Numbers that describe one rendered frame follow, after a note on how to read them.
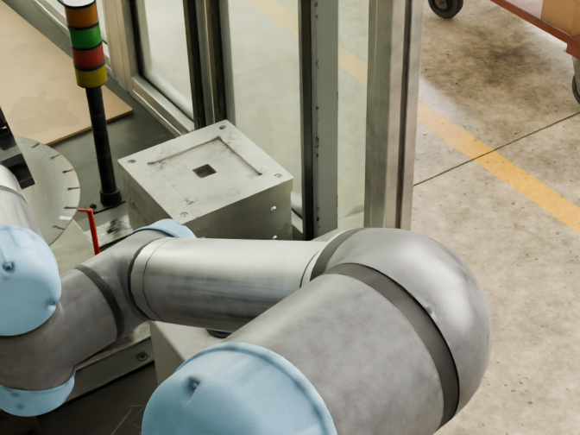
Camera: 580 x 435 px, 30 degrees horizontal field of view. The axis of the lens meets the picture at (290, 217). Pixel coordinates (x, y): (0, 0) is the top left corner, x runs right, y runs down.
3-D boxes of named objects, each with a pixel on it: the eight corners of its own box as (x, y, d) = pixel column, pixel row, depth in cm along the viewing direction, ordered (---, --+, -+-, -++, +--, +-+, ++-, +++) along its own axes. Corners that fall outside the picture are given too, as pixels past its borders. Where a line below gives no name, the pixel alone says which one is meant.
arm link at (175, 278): (539, 180, 65) (141, 195, 104) (419, 266, 59) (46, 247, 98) (593, 347, 68) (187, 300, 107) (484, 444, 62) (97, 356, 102)
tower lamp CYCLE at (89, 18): (90, 9, 153) (87, -10, 151) (104, 22, 150) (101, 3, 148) (60, 19, 151) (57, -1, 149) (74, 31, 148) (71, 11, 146)
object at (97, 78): (99, 69, 159) (96, 51, 157) (113, 82, 156) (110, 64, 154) (71, 78, 157) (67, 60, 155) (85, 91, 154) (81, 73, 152)
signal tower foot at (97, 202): (130, 187, 173) (129, 173, 171) (141, 198, 170) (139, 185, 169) (81, 206, 169) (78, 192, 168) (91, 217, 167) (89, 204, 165)
